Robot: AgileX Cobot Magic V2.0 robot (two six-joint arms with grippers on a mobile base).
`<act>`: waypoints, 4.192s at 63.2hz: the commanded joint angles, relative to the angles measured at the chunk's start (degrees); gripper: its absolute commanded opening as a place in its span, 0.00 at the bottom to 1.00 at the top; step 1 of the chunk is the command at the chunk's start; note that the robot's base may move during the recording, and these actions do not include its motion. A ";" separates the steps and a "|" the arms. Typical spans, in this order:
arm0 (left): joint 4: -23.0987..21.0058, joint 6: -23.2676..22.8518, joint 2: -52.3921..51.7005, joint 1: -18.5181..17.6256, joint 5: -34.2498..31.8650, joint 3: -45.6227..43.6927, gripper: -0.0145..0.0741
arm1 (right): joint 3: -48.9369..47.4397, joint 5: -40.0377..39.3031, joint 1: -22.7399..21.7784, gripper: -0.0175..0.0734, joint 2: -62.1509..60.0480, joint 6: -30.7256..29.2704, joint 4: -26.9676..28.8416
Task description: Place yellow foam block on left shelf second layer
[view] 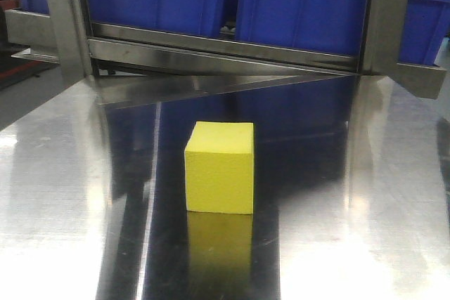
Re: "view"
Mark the yellow foam block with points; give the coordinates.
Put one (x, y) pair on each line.
(220, 168)

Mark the blue plastic bin middle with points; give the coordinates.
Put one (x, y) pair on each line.
(324, 26)

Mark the blue plastic bin right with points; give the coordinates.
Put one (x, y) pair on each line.
(425, 26)

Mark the stainless steel shelf frame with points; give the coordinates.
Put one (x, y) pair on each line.
(67, 36)

